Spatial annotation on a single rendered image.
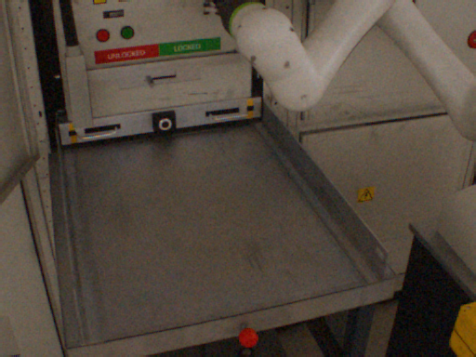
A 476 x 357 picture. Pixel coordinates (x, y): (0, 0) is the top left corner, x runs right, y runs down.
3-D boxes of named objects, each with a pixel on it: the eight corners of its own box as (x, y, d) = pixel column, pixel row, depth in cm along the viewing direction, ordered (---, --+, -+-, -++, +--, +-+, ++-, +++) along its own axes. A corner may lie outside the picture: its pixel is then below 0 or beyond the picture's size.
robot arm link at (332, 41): (344, -34, 126) (383, -35, 117) (366, 7, 133) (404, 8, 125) (248, 80, 116) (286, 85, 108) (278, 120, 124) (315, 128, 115)
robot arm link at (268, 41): (284, 5, 101) (235, 42, 102) (317, 56, 109) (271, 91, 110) (258, -14, 113) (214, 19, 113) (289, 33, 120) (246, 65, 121)
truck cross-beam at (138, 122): (260, 116, 162) (261, 97, 159) (61, 145, 148) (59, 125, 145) (255, 109, 166) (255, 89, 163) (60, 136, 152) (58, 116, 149)
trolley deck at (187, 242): (392, 297, 112) (398, 275, 109) (71, 370, 96) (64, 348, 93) (273, 138, 167) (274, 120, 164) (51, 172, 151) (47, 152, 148)
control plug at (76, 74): (94, 126, 138) (85, 58, 128) (73, 129, 136) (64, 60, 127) (91, 112, 144) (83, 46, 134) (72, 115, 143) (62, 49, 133)
